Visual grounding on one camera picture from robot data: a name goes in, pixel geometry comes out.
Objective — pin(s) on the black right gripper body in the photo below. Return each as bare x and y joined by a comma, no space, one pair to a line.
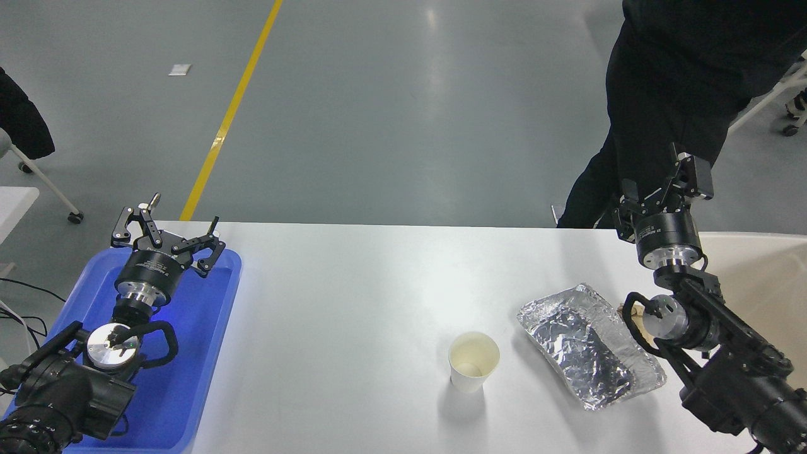
668,230

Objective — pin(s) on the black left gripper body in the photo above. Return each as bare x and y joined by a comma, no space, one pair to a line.
151,268

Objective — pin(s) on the white paper cup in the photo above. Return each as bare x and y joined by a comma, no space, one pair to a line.
470,375

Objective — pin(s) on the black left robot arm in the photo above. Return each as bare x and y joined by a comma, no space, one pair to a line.
57,391

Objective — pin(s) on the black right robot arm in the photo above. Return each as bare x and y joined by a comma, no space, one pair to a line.
744,378

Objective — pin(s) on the metal floor plate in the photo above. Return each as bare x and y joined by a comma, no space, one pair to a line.
555,214

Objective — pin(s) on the crumpled tan paper ball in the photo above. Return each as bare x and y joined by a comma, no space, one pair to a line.
633,315

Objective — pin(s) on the blue plastic tray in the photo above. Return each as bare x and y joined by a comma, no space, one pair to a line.
189,353

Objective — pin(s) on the large pale bin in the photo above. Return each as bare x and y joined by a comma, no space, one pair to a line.
763,277

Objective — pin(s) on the white office chair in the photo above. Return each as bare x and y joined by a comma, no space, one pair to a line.
766,98

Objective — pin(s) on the grey chair with castors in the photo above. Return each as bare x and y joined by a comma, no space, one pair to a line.
50,189

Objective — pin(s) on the standing person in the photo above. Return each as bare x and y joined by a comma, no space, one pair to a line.
668,63

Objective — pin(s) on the dark shoe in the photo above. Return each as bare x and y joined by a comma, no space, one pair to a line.
797,104

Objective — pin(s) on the small white side table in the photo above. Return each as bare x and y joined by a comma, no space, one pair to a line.
12,208

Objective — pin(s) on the crumpled foil tray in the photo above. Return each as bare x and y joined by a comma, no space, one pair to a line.
580,347

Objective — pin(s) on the seated person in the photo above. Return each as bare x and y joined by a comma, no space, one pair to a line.
19,120

